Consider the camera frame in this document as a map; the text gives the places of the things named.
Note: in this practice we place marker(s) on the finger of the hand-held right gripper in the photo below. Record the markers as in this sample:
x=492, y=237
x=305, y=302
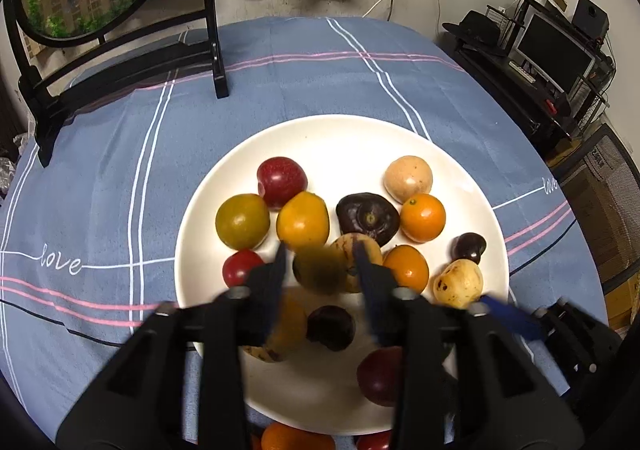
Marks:
x=512, y=317

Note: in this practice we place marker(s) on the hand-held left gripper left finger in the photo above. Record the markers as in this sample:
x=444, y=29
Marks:
x=272, y=300

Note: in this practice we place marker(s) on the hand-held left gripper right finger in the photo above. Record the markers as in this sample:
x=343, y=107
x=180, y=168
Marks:
x=372, y=300

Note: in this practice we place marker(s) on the yellow plum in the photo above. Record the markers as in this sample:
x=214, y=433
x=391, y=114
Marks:
x=296, y=325
x=242, y=221
x=320, y=271

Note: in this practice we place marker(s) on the small orange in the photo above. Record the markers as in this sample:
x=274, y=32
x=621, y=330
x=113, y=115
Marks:
x=302, y=221
x=423, y=218
x=406, y=270
x=297, y=438

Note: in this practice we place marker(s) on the red plum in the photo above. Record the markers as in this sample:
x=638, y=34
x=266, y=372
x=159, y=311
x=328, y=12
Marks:
x=241, y=267
x=374, y=441
x=379, y=376

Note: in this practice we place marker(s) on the dark purple mangosteen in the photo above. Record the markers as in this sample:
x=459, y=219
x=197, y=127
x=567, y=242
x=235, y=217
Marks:
x=331, y=328
x=468, y=248
x=367, y=219

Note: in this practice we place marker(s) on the tan loquat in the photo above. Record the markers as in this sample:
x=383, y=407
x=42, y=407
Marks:
x=457, y=283
x=267, y=355
x=346, y=250
x=408, y=178

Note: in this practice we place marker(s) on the white round plate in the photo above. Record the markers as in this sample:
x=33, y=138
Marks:
x=340, y=149

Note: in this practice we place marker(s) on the cardboard box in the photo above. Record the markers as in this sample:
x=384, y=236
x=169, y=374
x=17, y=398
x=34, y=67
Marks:
x=617, y=240

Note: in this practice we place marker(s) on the dark red apple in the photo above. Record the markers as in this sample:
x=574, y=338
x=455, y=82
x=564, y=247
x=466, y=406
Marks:
x=281, y=181

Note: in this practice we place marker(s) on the blue striped tablecloth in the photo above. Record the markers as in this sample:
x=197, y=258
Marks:
x=125, y=180

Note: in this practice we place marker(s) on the black mesh panel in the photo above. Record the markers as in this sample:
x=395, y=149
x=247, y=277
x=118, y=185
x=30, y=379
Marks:
x=605, y=144

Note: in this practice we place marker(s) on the black media stand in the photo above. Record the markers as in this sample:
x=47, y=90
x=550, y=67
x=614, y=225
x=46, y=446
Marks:
x=525, y=99

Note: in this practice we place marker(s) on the black computer monitor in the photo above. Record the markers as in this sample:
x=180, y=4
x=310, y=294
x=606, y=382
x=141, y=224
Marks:
x=552, y=52

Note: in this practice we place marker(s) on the black hat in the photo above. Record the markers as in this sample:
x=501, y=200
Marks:
x=472, y=27

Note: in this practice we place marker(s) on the clear plastic bag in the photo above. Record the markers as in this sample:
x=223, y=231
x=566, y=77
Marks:
x=7, y=154

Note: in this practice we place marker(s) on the black speaker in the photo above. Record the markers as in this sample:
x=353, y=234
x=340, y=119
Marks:
x=590, y=17

